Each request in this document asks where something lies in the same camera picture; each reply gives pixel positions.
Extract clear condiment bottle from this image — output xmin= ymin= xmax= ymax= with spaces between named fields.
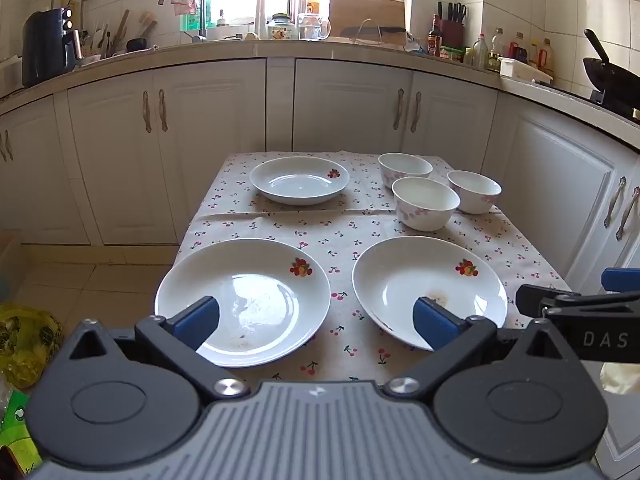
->
xmin=472 ymin=34 xmax=490 ymax=70

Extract white floral bowl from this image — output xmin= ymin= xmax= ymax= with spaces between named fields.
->
xmin=377 ymin=152 xmax=434 ymax=190
xmin=446 ymin=170 xmax=502 ymax=215
xmin=391 ymin=176 xmax=461 ymax=232

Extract yellow cooking oil bottle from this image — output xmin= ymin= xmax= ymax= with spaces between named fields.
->
xmin=537 ymin=38 xmax=555 ymax=73

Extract dark soy sauce bottle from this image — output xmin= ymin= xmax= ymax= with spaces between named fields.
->
xmin=427 ymin=15 xmax=443 ymax=57

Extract green cardboard box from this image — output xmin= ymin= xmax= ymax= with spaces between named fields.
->
xmin=0 ymin=387 xmax=43 ymax=471

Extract glass jar green lid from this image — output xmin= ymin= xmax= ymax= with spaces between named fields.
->
xmin=266 ymin=12 xmax=299 ymax=41

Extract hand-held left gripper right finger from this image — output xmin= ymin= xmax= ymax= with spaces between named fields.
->
xmin=384 ymin=296 xmax=581 ymax=403

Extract black wok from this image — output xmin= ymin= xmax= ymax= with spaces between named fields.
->
xmin=582 ymin=28 xmax=640 ymax=107

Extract white fruit print plate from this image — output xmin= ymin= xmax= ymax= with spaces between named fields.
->
xmin=351 ymin=235 xmax=509 ymax=352
xmin=249 ymin=156 xmax=351 ymax=206
xmin=154 ymin=238 xmax=332 ymax=368

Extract brown cutting board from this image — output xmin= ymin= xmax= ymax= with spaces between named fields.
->
xmin=328 ymin=0 xmax=407 ymax=47

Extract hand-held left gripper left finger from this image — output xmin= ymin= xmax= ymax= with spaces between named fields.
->
xmin=60 ymin=296 xmax=251 ymax=403

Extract white rectangular container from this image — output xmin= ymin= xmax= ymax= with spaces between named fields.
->
xmin=499 ymin=57 xmax=554 ymax=86

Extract person's right hand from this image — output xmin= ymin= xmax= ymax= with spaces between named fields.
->
xmin=600 ymin=360 xmax=640 ymax=396

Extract green detergent bottle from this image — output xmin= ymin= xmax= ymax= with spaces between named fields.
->
xmin=185 ymin=0 xmax=215 ymax=31

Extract cherry print tablecloth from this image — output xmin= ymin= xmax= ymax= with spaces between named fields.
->
xmin=172 ymin=150 xmax=573 ymax=386

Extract black air fryer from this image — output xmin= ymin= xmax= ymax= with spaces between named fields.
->
xmin=21 ymin=7 xmax=83 ymax=88

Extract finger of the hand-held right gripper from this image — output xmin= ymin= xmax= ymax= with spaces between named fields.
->
xmin=601 ymin=267 xmax=640 ymax=293
xmin=515 ymin=284 xmax=640 ymax=317

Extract dark red knife block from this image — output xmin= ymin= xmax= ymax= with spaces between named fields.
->
xmin=435 ymin=2 xmax=468 ymax=51

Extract yellow-green vegetables in bag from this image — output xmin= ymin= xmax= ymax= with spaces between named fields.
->
xmin=0 ymin=302 xmax=66 ymax=391

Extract clear glass mug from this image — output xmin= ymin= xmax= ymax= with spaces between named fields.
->
xmin=298 ymin=12 xmax=332 ymax=41

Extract metal kitchen faucet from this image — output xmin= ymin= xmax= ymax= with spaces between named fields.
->
xmin=157 ymin=0 xmax=208 ymax=43

